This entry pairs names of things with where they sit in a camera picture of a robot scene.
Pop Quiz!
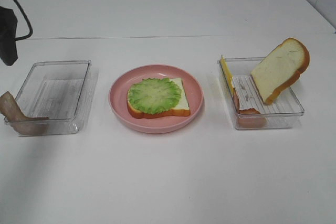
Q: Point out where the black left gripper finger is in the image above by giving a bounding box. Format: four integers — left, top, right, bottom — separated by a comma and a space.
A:
1, 7, 18, 66

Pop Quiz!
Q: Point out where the clear plastic tray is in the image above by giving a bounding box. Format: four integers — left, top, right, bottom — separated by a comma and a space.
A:
218, 57, 304, 130
15, 60, 97, 135

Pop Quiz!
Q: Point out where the clear left plastic tray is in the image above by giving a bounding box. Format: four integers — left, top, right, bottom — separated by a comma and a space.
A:
15, 60, 97, 135

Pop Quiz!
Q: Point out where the clear right plastic tray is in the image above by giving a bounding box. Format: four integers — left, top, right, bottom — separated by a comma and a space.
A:
218, 57, 304, 130

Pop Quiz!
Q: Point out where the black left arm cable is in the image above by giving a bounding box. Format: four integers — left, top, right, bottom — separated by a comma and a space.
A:
0, 0, 33, 41

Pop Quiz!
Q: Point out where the pink round plate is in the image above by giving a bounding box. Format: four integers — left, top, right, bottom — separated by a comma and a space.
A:
109, 65, 204, 134

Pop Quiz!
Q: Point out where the white bread slice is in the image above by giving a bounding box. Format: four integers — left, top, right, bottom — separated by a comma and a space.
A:
251, 38, 310, 105
127, 78, 191, 119

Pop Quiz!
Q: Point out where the brown bacon strip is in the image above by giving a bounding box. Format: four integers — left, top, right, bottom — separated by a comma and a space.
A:
1, 91, 49, 135

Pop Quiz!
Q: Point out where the green lettuce leaf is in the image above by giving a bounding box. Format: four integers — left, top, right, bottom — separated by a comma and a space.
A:
127, 78, 182, 114

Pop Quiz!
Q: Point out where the pink bacon strip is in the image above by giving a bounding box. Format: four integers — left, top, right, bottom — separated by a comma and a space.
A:
233, 89, 266, 129

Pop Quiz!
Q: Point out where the yellow cheese slice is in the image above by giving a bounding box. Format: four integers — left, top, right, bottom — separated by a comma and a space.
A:
219, 55, 235, 95

